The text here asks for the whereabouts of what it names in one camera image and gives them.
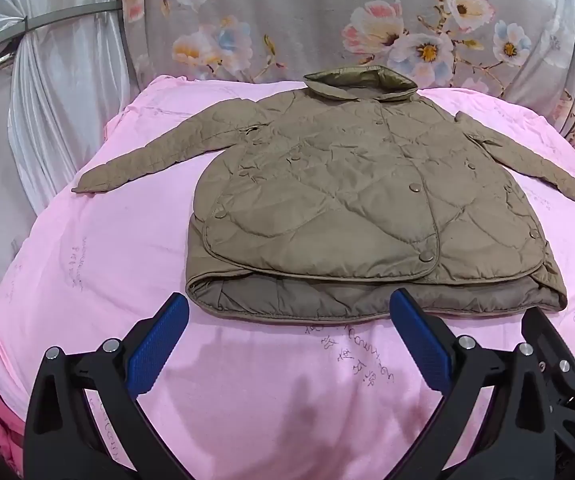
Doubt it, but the pink bed sheet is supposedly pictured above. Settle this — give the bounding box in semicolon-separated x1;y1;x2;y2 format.
0;74;575;480

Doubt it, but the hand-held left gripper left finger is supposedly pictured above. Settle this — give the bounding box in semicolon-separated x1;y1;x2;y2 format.
24;292;191;480

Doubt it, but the grey metal rail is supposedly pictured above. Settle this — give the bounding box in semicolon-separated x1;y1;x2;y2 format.
0;2;123;61

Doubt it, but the white satin curtain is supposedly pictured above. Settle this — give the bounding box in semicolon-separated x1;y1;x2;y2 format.
0;0;141;311

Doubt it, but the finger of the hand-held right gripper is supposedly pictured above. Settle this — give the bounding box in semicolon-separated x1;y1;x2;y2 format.
520;305;575;467

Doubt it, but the magenta cloth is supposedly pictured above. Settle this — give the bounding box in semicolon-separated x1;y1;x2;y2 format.
0;367;27;480

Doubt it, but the olive quilted jacket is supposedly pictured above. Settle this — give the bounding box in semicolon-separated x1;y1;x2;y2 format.
71;66;575;322

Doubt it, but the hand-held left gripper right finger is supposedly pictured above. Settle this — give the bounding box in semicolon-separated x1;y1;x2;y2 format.
389;287;556;480

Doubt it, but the grey floral blanket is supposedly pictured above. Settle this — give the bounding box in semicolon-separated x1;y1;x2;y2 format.
120;0;575;186

